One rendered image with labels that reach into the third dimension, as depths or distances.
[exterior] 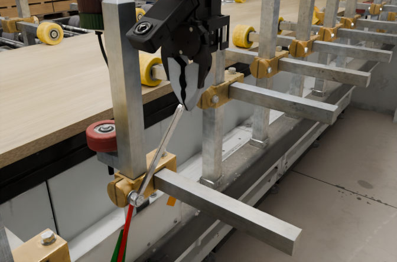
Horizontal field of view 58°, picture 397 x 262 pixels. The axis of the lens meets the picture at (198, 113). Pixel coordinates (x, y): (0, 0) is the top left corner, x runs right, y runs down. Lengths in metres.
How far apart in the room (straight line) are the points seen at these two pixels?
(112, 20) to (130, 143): 0.20
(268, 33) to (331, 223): 1.23
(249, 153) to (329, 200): 1.12
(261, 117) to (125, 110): 0.54
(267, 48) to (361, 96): 2.36
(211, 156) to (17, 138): 0.41
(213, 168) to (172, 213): 0.16
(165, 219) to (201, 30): 0.40
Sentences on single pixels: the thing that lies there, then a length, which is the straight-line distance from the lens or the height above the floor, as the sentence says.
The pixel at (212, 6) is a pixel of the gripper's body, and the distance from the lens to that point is 0.58.
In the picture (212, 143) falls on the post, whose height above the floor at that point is 0.83.
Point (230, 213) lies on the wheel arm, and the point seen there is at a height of 0.86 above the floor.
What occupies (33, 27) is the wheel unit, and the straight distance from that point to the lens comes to 1.57.
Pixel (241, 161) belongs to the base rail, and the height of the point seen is 0.70.
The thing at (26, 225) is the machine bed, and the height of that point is 0.73.
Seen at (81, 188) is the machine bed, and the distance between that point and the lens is 0.88.
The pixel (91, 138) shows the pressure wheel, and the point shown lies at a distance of 0.73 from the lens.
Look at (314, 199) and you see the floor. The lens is 2.10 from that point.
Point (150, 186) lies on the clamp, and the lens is 0.68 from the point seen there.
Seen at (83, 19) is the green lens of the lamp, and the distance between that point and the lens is 0.59.
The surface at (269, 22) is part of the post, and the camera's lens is 0.96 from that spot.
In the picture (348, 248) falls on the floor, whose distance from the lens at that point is 1.87.
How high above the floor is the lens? 1.24
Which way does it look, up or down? 25 degrees down
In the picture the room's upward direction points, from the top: straight up
